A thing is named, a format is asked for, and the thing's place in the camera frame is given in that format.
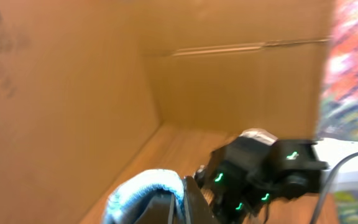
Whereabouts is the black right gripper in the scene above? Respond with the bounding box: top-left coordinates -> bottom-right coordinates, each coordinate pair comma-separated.
194,136 -> 272,223

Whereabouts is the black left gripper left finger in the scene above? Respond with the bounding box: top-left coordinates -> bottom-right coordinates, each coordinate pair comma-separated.
135,190 -> 175,224

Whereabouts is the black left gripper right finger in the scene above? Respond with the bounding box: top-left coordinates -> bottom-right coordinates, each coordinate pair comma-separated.
183,176 -> 218,224

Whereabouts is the light blue t-shirt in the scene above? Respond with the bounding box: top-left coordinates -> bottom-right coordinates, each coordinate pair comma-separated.
101,169 -> 185,224

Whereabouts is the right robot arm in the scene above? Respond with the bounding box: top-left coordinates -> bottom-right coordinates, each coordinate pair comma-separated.
194,136 -> 358,223

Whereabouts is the brown cardboard backboard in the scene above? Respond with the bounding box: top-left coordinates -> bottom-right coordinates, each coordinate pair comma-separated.
0,0 -> 334,223

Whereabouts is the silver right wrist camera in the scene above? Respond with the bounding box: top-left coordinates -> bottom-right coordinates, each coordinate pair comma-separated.
240,128 -> 278,146

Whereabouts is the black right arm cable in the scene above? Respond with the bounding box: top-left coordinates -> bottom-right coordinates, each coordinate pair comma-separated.
308,147 -> 358,224

